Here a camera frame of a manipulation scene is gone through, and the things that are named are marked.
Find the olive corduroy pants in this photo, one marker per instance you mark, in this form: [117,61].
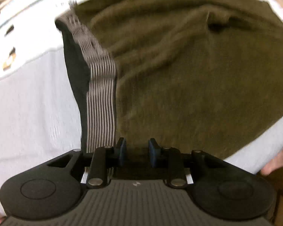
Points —
[192,74]

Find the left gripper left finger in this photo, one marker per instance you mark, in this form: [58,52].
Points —
[104,162]

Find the person right hand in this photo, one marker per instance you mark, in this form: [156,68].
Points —
[273,164]

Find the printed grey bed sheet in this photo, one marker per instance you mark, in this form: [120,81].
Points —
[39,117]

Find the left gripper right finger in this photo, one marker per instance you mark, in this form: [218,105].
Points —
[168,164]

